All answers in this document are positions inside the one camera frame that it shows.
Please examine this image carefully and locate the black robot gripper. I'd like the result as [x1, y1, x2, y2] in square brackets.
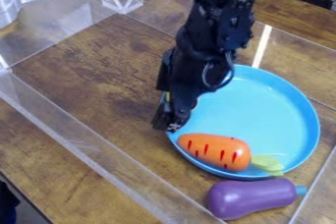
[151, 29, 235, 133]

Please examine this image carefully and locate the orange toy carrot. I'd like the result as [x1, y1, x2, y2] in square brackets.
[177, 133, 285, 176]

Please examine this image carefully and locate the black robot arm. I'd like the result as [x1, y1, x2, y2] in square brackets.
[152, 0, 256, 132]

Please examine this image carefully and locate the blue round plastic tray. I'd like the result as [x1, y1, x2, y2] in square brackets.
[168, 65, 320, 172]

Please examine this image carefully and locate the yellow toy lemon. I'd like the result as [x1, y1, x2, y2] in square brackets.
[164, 91, 171, 102]

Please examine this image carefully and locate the purple toy eggplant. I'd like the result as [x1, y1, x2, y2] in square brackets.
[208, 178, 307, 220]

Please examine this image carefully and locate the clear acrylic enclosure wall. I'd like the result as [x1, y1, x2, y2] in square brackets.
[0, 0, 336, 224]

